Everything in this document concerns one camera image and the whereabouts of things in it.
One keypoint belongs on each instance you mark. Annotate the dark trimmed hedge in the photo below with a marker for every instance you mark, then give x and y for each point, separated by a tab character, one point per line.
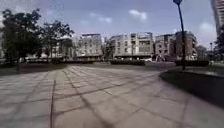
193	63
126	62

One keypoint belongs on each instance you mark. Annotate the wide building with balconies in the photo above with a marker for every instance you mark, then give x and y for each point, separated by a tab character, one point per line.
133	45

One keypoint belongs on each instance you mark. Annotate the grey multi-storey building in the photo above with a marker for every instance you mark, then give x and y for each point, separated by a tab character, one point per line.
90	45

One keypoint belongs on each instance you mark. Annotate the grey stone slab plaza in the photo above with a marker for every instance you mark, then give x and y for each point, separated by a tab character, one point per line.
100	96

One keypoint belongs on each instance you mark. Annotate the brown multi-storey building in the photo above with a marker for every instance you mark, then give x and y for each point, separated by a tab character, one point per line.
175	45

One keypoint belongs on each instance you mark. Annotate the tall street lamp pole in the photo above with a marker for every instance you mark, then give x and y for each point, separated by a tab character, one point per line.
181	36

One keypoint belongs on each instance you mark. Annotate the raised planter bed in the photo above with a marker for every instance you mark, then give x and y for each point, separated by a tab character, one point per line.
26	68

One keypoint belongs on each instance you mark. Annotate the group of trees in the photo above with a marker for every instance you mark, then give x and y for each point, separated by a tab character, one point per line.
21	36

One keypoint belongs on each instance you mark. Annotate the tree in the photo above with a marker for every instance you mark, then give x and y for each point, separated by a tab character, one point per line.
220	43

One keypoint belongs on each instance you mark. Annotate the tall pale building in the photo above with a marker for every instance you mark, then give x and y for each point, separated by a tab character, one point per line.
219	13

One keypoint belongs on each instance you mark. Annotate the dark low wall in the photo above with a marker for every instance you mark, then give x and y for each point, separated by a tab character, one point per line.
196	85

